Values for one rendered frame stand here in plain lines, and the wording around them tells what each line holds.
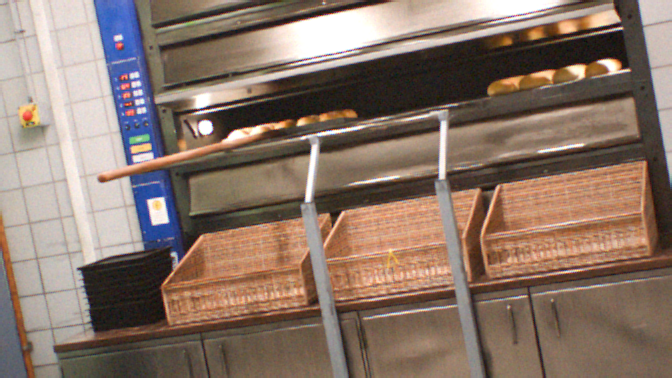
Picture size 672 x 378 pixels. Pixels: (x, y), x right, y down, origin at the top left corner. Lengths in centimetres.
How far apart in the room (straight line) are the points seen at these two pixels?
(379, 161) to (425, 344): 85
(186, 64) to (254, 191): 58
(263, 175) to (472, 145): 85
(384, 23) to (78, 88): 133
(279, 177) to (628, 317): 154
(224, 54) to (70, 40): 68
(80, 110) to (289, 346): 145
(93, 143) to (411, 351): 170
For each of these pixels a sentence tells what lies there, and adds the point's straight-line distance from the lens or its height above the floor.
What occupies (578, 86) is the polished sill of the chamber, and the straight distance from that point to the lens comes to 470.
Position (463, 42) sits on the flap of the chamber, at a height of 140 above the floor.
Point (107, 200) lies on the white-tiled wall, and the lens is 530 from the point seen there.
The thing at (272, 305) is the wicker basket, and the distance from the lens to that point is 455.
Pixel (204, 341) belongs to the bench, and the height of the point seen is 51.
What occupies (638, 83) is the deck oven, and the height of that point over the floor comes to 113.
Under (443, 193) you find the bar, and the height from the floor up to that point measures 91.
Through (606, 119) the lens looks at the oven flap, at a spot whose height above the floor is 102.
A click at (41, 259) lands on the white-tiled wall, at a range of 550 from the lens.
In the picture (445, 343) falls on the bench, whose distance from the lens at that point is 435.
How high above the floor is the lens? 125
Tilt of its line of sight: 4 degrees down
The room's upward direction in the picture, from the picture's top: 11 degrees counter-clockwise
